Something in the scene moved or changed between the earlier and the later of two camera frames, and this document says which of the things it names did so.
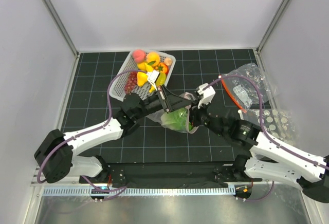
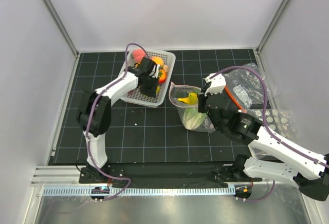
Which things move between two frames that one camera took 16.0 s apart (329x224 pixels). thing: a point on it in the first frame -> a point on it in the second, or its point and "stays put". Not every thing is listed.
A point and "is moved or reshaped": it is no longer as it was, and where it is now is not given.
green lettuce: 177,119 is moved or reshaped
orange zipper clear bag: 244,93 stays put
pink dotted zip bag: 178,120 is moved or reshaped
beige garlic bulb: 167,61 -> 165,68
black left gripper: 172,101 -> 151,92
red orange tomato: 162,67 -> 162,76
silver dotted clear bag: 276,122 stays put
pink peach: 139,55 stays put
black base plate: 119,175 stays put
